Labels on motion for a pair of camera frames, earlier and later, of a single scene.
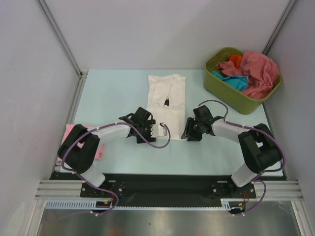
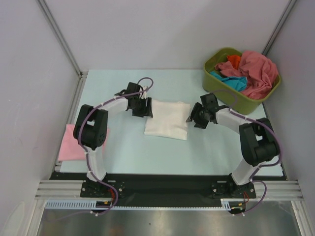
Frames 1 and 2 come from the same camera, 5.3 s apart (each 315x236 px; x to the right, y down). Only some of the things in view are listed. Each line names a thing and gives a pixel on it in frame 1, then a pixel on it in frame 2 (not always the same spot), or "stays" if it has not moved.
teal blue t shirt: x=238 y=82 stays
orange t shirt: x=236 y=60 stays
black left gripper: x=149 y=123 -> x=146 y=110
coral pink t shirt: x=261 y=71 stays
